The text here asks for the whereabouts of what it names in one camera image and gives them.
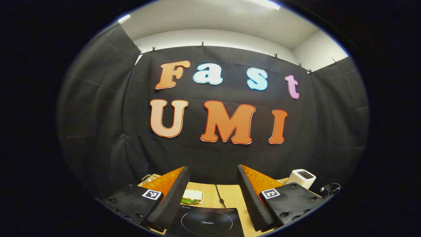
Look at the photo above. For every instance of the large ceiling light panel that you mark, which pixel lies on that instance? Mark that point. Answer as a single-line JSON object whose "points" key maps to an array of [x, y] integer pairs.
{"points": [[269, 4]]}

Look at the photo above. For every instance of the black induction cooktop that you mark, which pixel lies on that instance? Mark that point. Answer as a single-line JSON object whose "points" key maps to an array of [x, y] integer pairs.
{"points": [[204, 222]]}

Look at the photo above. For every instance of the small ceiling light panel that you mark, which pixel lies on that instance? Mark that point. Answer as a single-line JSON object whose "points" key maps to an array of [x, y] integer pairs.
{"points": [[124, 18]]}

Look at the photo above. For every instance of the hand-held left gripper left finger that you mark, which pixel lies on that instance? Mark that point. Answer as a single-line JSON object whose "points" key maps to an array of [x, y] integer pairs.
{"points": [[176, 194]]}

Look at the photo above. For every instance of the sandwich on white plate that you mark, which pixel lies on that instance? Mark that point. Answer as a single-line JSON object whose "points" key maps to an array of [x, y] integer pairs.
{"points": [[192, 196]]}

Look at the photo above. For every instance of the white toaster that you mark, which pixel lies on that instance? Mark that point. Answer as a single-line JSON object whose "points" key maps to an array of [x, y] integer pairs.
{"points": [[300, 179]]}

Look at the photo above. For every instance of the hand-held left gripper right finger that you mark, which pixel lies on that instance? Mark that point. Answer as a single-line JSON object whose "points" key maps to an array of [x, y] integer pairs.
{"points": [[250, 197]]}

